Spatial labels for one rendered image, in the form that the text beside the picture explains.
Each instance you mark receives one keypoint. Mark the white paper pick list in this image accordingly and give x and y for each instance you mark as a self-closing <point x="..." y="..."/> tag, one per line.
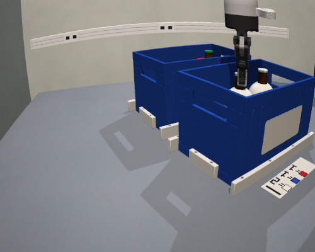
<point x="282" y="183"/>

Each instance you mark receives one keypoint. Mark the green bottle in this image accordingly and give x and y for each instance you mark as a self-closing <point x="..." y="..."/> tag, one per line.
<point x="208" y="53"/>

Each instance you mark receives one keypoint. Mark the blue plastic crate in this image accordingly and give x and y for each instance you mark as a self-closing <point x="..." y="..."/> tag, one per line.
<point x="155" y="76"/>
<point x="239" y="132"/>

